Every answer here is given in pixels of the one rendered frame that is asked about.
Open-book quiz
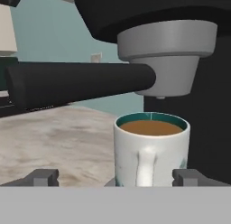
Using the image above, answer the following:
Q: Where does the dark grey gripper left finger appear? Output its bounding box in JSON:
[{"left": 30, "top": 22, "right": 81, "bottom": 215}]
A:
[{"left": 0, "top": 168, "right": 60, "bottom": 187}]

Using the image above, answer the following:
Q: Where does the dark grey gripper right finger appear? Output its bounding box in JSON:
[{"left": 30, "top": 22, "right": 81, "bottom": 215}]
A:
[{"left": 171, "top": 168, "right": 231, "bottom": 187}]

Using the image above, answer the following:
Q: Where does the white mug of coffee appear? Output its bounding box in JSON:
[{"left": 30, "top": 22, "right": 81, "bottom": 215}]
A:
[{"left": 113, "top": 111, "right": 191, "bottom": 188}]

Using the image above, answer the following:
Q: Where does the black coffee machine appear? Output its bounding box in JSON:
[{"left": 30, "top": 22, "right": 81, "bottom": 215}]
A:
[{"left": 5, "top": 0, "right": 231, "bottom": 188}]

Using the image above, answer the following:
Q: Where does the cream and black appliance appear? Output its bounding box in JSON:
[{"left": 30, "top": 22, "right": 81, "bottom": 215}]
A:
[{"left": 0, "top": 0, "right": 26, "bottom": 118}]

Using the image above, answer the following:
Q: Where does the white wall socket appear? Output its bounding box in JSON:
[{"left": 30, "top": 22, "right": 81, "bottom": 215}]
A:
[{"left": 90, "top": 51, "right": 103, "bottom": 63}]

